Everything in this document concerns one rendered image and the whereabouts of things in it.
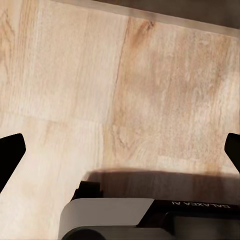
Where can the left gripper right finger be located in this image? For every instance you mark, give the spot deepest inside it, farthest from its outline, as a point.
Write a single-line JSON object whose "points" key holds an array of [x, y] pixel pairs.
{"points": [[232, 149]]}

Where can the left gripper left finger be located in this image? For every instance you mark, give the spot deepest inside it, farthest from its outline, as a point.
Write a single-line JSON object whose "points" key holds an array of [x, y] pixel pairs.
{"points": [[12, 150]]}

